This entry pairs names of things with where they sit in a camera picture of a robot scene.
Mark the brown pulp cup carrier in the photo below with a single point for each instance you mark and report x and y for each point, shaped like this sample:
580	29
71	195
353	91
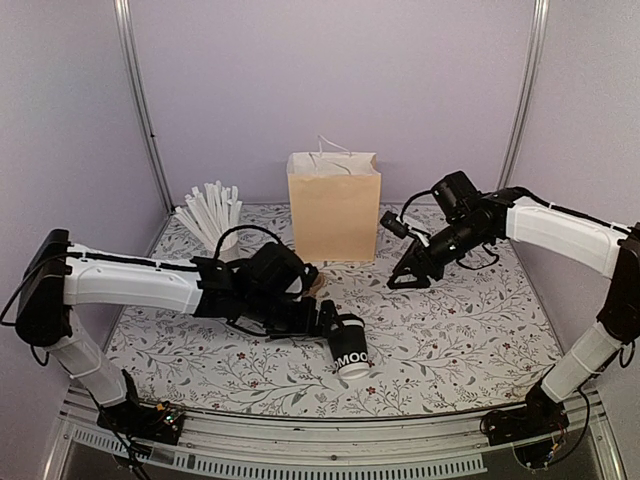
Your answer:
316	286

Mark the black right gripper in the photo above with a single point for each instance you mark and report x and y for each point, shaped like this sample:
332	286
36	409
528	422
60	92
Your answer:
414	256

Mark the black paper coffee cup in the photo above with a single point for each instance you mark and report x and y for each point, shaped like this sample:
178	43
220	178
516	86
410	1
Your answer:
349	351

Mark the left aluminium frame post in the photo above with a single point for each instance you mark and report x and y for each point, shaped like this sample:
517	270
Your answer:
132	66

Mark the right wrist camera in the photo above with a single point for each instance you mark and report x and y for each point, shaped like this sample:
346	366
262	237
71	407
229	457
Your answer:
392	222

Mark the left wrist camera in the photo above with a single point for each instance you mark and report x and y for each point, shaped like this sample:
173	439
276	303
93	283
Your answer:
308	277

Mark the right aluminium frame post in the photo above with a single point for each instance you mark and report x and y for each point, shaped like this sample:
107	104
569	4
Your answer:
533	58

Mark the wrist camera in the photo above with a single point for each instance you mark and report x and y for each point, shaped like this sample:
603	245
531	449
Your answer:
308	277
392	222

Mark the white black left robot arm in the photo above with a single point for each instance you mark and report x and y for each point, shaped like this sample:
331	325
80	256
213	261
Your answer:
271	287

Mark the front aluminium rail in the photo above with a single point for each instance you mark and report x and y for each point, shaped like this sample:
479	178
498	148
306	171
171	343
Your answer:
223	445

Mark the aluminium frame post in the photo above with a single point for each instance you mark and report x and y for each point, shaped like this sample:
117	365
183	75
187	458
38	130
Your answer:
533	58
132	66

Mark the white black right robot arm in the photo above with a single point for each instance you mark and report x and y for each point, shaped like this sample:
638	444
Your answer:
603	276

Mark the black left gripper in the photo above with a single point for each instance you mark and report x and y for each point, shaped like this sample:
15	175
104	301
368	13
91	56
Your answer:
305	326

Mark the kraft paper takeout bag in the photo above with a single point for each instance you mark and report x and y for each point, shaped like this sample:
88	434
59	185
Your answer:
334	196

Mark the white wrapped straws bundle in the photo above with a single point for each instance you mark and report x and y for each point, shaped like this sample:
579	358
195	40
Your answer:
210	211

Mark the white cup holding straws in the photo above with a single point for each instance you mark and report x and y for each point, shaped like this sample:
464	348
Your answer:
227	249

